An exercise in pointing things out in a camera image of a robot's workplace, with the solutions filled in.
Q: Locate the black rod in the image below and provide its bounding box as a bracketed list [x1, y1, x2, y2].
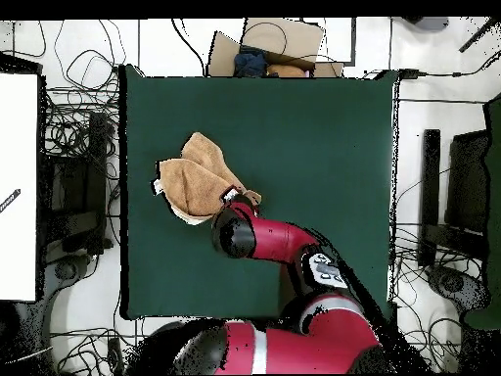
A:
[458, 16, 501, 54]

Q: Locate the black pen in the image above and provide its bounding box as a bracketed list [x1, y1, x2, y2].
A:
[0, 188, 22, 214]

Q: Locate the person's foot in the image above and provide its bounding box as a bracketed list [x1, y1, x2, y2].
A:
[404, 16, 450, 32]

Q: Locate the black stand foot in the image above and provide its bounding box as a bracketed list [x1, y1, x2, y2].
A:
[424, 263, 490, 314]

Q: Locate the dark blue cloth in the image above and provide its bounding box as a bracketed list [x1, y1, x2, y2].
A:
[233, 45, 269, 78]

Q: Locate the black chair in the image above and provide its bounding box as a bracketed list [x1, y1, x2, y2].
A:
[445, 130, 490, 236]

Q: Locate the tan terry towel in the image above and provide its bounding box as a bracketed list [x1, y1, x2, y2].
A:
[151, 131, 262, 226]

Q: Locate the black cable tangle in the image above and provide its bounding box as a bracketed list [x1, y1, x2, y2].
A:
[390, 218, 486, 373]
[38, 19, 128, 158]

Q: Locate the brown cardboard box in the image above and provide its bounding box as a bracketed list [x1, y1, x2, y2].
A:
[205, 17, 345, 78]

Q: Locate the grey curved stand foot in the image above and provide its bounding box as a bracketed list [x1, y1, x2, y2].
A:
[40, 254, 99, 342]

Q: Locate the dark green table cloth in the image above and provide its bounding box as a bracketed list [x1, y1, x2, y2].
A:
[118, 64, 400, 320]

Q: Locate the dark green cloth cover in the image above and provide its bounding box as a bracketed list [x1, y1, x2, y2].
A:
[463, 91, 501, 330]

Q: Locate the orange cloth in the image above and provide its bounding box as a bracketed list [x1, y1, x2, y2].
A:
[265, 63, 307, 78]

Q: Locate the black power strip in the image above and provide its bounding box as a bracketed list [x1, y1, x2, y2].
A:
[107, 337, 125, 376]

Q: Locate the black upright bar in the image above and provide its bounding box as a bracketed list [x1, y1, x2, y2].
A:
[418, 128, 441, 267]

